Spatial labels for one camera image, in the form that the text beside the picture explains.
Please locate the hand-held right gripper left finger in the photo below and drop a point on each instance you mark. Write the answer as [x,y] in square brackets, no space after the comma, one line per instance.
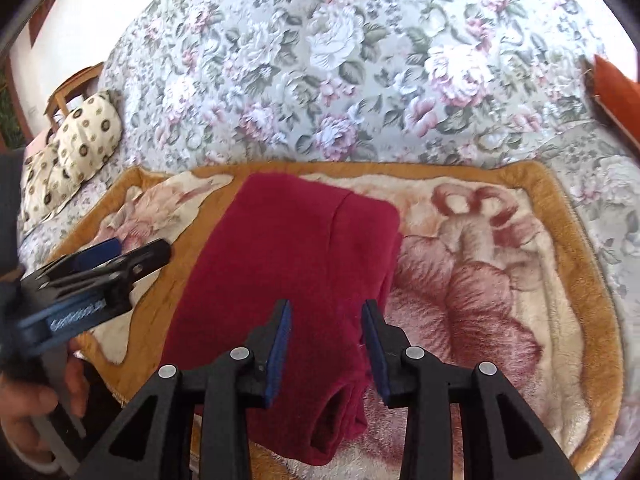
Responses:
[280,350]

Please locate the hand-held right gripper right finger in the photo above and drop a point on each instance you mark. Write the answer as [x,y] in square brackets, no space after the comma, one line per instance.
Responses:
[374,355]

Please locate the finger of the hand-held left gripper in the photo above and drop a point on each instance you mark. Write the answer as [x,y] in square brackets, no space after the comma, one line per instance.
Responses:
[97,254]
[142,260]

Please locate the red fleece garment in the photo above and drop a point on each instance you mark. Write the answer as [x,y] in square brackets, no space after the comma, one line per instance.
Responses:
[290,240]

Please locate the person's left forearm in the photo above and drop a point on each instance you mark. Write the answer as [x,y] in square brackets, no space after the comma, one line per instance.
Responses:
[25,466]

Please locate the person's left hand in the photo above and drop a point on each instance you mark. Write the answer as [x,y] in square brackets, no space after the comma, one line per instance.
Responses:
[20,410]

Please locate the cream dotted pillow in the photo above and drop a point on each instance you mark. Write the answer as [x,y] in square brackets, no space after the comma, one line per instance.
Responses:
[92,135]
[47,185]

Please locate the orange floral plush blanket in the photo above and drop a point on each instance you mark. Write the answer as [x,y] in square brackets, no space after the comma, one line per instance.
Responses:
[480,270]

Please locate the wooden chair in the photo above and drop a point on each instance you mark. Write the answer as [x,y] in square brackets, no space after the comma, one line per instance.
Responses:
[70,92]

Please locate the floral bedspread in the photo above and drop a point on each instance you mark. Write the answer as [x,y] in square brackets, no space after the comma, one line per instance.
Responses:
[325,60]

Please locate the orange wooden furniture edge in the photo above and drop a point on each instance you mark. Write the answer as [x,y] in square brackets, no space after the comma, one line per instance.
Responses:
[617,90]

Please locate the wooden window frame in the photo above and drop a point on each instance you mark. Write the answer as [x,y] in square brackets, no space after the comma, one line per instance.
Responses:
[17,110]

